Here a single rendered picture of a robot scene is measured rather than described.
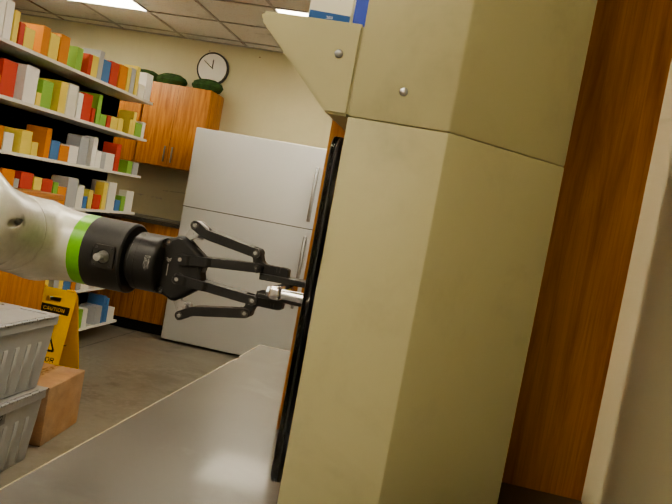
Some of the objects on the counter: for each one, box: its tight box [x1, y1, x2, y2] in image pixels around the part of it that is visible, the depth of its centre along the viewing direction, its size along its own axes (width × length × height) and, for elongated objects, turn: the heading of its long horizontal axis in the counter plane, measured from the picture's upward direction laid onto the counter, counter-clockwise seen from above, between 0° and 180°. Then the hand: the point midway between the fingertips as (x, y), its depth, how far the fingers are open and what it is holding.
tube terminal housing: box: [277, 0, 597, 504], centre depth 92 cm, size 25×32×77 cm
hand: (287, 290), depth 90 cm, fingers closed, pressing on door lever
